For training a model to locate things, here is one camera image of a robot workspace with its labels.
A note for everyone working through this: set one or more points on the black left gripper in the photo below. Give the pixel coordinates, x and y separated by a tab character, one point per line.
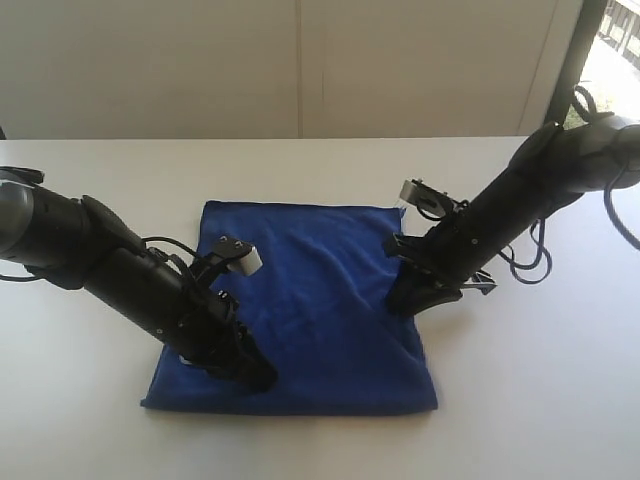
208	336

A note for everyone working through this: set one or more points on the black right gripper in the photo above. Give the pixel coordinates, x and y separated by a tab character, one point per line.
451	254

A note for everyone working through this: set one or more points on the blue microfiber cloth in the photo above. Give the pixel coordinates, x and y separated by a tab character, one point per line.
316	310

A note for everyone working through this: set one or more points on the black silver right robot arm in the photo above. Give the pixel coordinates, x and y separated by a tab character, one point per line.
550	170

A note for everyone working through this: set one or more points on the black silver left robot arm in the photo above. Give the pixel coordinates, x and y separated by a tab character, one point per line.
81	244

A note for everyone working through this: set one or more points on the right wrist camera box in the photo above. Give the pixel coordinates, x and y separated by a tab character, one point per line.
430	203

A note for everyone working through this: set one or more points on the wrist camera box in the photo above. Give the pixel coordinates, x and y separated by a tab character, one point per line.
227	255
430	203

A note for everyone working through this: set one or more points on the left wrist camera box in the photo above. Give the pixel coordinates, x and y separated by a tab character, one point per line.
227	255

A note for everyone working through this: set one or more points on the dark window frame post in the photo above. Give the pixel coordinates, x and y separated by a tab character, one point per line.
585	30

